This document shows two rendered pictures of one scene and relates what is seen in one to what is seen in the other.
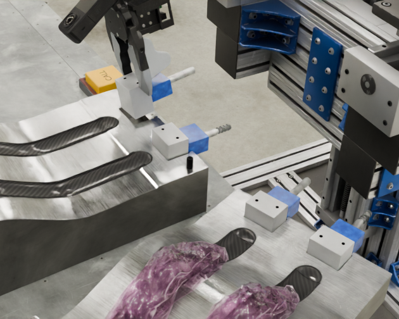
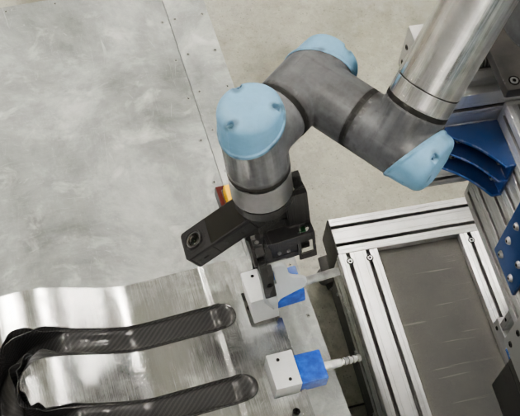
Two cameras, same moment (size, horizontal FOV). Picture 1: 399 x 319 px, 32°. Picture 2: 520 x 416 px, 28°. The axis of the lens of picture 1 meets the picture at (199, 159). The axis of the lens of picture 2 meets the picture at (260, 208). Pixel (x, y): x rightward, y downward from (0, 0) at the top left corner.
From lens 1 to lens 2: 71 cm
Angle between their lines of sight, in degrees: 21
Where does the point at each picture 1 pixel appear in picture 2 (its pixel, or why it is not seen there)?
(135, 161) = (238, 388)
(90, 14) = (217, 246)
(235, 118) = not seen: hidden behind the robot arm
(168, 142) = (278, 384)
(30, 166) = (124, 371)
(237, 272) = not seen: outside the picture
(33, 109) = (153, 222)
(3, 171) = (92, 385)
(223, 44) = not seen: hidden behind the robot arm
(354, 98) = (517, 362)
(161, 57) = (295, 281)
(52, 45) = (199, 101)
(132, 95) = (253, 306)
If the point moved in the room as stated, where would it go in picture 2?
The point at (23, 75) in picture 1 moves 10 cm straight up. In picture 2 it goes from (153, 155) to (152, 118)
